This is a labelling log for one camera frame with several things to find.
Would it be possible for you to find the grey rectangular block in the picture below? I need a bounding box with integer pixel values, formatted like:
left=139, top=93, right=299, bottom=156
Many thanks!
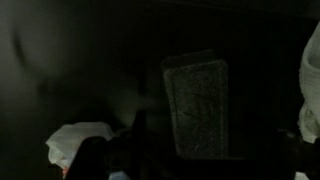
left=161, top=49, right=230, bottom=159

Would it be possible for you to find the crumpled white towel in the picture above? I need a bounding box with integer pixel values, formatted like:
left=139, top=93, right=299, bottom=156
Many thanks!
left=297, top=21, right=320, bottom=144

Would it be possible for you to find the white plastic bag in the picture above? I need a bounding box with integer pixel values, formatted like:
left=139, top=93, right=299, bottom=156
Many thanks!
left=45, top=121, right=114, bottom=178

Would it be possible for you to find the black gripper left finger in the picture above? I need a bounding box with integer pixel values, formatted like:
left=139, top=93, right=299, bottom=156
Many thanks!
left=64, top=136, right=111, bottom=180

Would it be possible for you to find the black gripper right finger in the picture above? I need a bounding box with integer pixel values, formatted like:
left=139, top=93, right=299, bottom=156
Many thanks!
left=263, top=131, right=303, bottom=180

